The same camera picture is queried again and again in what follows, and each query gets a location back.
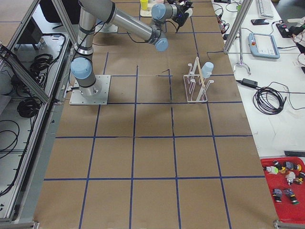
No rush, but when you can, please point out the black power adapter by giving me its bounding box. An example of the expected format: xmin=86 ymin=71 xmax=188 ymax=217
xmin=236 ymin=78 xmax=258 ymax=89

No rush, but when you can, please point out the aluminium frame post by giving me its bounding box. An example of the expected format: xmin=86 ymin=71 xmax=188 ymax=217
xmin=224 ymin=0 xmax=253 ymax=54

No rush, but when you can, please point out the blue teach pendant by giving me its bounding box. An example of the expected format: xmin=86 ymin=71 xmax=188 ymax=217
xmin=248 ymin=32 xmax=280 ymax=59

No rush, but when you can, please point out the light blue cup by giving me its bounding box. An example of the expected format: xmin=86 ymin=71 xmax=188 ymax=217
xmin=201 ymin=62 xmax=214 ymax=79

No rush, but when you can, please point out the black smartphone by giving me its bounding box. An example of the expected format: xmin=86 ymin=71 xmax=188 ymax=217
xmin=251 ymin=19 xmax=269 ymax=25

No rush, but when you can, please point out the red parts tray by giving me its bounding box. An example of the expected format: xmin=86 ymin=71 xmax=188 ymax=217
xmin=261 ymin=157 xmax=305 ymax=224

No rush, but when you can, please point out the yellow cup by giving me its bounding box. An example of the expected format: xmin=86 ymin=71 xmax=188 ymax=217
xmin=140 ymin=0 xmax=148 ymax=10

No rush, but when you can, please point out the coiled black cable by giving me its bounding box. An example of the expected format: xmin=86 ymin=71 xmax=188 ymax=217
xmin=253 ymin=82 xmax=290 ymax=115

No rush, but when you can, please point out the white wire cup rack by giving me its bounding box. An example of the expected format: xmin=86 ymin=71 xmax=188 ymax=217
xmin=183 ymin=57 xmax=214 ymax=103

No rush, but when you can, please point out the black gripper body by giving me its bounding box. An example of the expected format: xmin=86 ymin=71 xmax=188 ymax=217
xmin=175 ymin=1 xmax=193 ymax=25

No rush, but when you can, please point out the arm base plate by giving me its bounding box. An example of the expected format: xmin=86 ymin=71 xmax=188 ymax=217
xmin=70 ymin=75 xmax=111 ymax=105
xmin=95 ymin=23 xmax=118 ymax=33

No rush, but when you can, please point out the white keyboard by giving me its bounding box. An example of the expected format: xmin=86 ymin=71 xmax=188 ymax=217
xmin=257 ymin=0 xmax=274 ymax=19

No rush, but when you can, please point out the cream serving tray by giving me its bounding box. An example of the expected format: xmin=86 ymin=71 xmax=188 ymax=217
xmin=140 ymin=3 xmax=155 ymax=17

